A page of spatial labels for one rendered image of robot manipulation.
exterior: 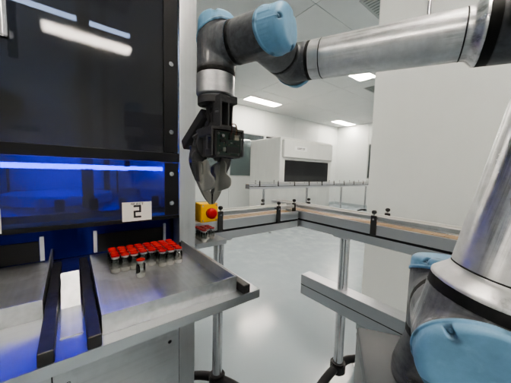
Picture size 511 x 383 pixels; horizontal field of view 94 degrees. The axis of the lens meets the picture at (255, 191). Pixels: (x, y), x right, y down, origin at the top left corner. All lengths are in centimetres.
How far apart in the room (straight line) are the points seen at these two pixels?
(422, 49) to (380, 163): 137
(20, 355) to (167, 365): 64
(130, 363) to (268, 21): 101
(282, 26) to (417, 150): 143
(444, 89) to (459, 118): 19
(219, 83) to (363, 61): 26
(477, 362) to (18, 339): 61
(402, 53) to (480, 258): 33
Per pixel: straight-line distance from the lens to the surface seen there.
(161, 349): 105
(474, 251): 36
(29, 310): 61
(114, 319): 51
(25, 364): 52
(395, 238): 116
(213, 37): 51
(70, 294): 63
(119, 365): 103
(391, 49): 51
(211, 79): 49
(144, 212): 84
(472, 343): 35
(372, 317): 135
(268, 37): 45
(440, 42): 51
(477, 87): 176
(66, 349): 51
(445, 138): 173
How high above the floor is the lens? 115
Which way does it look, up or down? 5 degrees down
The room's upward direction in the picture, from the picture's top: 2 degrees clockwise
